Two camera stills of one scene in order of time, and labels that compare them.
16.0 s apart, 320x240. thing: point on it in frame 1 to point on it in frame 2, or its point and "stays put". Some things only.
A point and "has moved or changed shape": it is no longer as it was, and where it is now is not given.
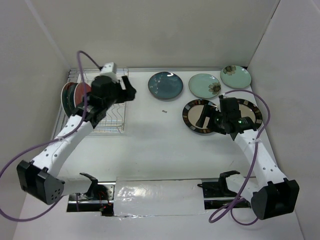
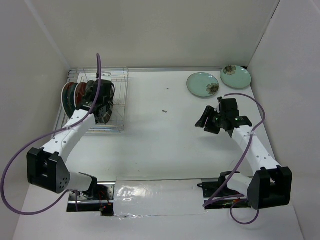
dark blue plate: [165, 85] to [69, 98]
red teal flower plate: [67, 96] stays put
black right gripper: [211, 120] stays put
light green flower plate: [204, 86] stays put
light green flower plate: [235, 76] stays put
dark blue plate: [67, 97] stays put
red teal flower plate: [79, 93] stays put
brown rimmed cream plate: [191, 113] has moved or changed shape
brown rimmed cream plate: [248, 109] has moved or changed shape
